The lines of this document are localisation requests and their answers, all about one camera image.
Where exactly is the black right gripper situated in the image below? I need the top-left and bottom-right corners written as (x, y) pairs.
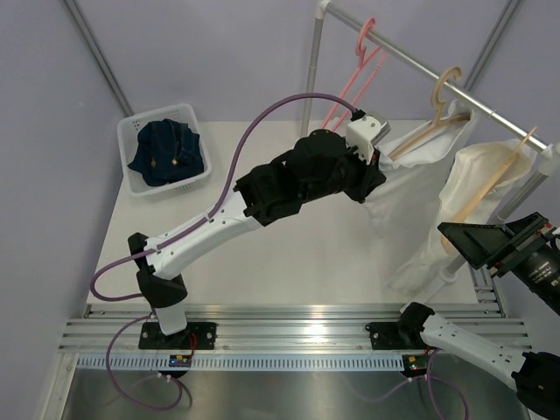
top-left (437, 207), bottom-right (560, 312)

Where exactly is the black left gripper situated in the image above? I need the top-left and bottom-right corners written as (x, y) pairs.
top-left (300, 137), bottom-right (385, 202)

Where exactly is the white satin garment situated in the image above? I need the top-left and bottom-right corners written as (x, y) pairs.
top-left (364, 100), bottom-right (478, 238)

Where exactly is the beige hanger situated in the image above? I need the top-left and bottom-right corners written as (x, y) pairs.
top-left (439, 126), bottom-right (538, 255)
top-left (388, 66), bottom-right (471, 160)

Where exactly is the pink plastic hanger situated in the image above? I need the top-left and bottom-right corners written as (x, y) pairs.
top-left (339, 17), bottom-right (388, 108)

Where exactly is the dark blue denim skirt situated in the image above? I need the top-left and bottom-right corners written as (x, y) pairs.
top-left (128, 119), bottom-right (205, 187)

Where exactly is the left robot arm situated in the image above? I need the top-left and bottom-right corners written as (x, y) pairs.
top-left (128, 129), bottom-right (389, 348)

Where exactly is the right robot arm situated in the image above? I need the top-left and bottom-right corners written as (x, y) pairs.
top-left (396, 213), bottom-right (559, 419)

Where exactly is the cream white garment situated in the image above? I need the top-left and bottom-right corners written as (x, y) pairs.
top-left (388, 139), bottom-right (536, 296)

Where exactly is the silver clothes rack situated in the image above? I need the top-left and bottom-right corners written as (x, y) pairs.
top-left (299, 0), bottom-right (560, 284)

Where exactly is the white plastic basket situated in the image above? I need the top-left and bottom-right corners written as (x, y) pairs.
top-left (117, 103), bottom-right (212, 198)

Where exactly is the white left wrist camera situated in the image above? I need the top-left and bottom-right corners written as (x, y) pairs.
top-left (345, 110), bottom-right (390, 163)

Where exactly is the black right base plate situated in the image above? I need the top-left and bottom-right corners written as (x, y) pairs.
top-left (364, 322), bottom-right (428, 350)

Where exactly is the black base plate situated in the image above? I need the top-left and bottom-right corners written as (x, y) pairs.
top-left (364, 322), bottom-right (428, 350)
top-left (138, 322), bottom-right (217, 350)

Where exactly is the white slotted cable duct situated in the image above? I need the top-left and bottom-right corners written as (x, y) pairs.
top-left (77, 353), bottom-right (404, 372)

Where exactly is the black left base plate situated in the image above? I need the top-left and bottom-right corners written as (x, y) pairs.
top-left (138, 322), bottom-right (217, 350)

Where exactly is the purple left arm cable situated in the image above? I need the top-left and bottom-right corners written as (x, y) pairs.
top-left (89, 92), bottom-right (360, 412)

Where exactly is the aluminium mounting rail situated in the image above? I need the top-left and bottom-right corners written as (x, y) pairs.
top-left (56, 266), bottom-right (533, 355)

